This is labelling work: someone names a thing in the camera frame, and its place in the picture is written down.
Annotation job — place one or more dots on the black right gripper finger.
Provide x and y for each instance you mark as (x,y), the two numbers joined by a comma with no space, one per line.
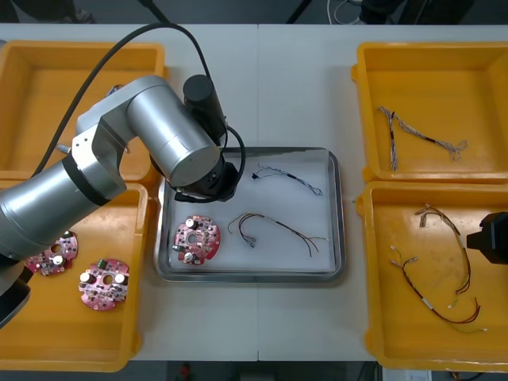
(474,241)

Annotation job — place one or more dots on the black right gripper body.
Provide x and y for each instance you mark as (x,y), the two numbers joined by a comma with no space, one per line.
(498,238)

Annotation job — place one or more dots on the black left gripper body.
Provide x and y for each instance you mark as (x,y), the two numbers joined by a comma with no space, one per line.
(224,188)

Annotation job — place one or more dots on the round red circuit board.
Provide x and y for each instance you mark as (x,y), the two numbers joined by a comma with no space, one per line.
(197,240)
(51,258)
(104,285)

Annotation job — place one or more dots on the silver-grey left robot arm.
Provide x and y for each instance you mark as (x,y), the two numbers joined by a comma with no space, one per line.
(170,127)

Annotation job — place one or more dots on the steel tray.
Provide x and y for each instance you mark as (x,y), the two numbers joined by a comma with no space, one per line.
(250,277)

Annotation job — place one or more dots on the yellow-orange plastic bin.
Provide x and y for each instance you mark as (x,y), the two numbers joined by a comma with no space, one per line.
(428,349)
(436,79)
(39,99)
(59,337)

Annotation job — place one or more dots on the small metal solenoid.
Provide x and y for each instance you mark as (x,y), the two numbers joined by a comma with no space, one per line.
(63,148)

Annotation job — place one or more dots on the black stand leg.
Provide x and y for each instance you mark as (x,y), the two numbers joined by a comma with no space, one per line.
(152,11)
(298,12)

